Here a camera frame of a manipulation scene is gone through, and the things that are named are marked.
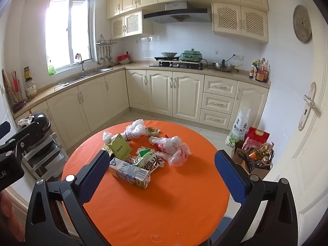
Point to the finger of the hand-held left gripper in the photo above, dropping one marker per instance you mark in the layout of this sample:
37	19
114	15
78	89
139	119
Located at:
5	129
21	139

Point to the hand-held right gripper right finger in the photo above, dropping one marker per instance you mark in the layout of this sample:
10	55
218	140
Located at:
230	176

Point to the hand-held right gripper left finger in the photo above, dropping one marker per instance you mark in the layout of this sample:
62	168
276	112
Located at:
94	174

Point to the green snack packet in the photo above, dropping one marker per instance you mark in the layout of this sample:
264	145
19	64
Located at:
120	147

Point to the person's left hand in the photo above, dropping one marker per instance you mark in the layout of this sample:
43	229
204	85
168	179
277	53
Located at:
10	215

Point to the white crumpled cloth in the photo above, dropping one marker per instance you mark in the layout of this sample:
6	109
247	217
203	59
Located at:
25	121

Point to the brown cardboard box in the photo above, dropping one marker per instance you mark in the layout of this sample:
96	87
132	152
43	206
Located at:
239	156

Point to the black round cooker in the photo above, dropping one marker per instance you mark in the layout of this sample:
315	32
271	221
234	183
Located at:
42	124

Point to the purple utensil holder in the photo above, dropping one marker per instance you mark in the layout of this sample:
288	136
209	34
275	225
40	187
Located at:
19	106

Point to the pale yellow wrapper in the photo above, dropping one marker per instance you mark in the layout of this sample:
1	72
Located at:
107	149

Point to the white drink carton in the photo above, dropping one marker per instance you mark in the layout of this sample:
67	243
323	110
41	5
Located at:
128	171

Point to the brown white snack bar wrapper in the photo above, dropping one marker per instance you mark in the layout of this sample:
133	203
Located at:
133	160

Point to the yellow cooking oil bottle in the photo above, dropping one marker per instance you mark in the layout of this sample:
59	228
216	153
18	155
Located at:
264	148

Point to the wooden cutting board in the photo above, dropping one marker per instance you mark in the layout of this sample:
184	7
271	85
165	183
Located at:
7	84

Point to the white rice bag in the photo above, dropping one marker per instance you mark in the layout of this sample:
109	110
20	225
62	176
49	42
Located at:
238	130

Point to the large clear jar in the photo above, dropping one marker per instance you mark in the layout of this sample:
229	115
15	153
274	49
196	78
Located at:
31	89

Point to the blue grey stool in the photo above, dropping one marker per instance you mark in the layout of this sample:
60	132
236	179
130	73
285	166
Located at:
225	225

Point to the white red-printed plastic bag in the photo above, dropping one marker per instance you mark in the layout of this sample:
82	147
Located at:
176	153

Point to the small jar with yellow label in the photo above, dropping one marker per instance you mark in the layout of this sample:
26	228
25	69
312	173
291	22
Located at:
27	74

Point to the cream cabinet drawer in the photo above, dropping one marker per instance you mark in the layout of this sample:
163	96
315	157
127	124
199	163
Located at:
217	103
220	85
215	119

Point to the clear plastic wrapped bundle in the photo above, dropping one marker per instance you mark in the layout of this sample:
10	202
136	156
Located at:
135	130

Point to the round orange table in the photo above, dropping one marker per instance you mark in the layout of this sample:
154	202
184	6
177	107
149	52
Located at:
166	205

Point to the grey yellow snack packet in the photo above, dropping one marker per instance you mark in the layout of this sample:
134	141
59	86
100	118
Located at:
153	131

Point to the green bottle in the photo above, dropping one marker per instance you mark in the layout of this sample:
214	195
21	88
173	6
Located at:
51	70

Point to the cream door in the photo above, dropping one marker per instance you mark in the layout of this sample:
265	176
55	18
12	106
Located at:
315	158

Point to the steel sink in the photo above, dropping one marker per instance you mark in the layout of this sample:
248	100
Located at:
84	75

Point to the steel faucet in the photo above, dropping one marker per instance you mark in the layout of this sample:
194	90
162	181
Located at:
82	68

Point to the cream base cabinets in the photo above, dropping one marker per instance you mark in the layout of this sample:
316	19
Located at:
158	92

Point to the group of condiment bottles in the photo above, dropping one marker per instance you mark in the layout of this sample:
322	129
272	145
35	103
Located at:
260	74

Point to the row of hanging kitchen utensils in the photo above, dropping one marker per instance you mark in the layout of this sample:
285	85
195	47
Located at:
103	61

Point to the kitchen window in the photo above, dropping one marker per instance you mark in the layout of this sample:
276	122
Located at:
61	30

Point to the white bowl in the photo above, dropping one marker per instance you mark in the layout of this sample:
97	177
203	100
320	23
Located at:
125	62

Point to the red lidded container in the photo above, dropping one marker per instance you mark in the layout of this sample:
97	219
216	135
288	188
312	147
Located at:
123	57

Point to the black gas hob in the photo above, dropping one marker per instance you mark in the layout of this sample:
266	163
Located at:
179	66

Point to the green electric cooking pot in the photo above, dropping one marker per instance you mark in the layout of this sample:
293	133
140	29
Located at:
191	55

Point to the metal utensil rack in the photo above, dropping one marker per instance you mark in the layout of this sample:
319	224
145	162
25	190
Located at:
106	42

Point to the grey wok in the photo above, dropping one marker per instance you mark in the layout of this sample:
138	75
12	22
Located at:
169	54

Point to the small lattice door cabinet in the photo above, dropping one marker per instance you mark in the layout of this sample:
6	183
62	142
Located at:
133	24

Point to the wide lattice door cabinet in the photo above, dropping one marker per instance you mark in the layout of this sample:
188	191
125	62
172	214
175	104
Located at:
238	21

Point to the steel range hood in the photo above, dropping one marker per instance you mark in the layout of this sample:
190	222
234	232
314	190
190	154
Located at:
176	14

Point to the white wall socket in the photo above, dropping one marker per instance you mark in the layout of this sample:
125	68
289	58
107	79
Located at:
239	57

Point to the round woven wall plaque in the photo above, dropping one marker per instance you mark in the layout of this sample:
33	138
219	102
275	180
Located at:
302	23

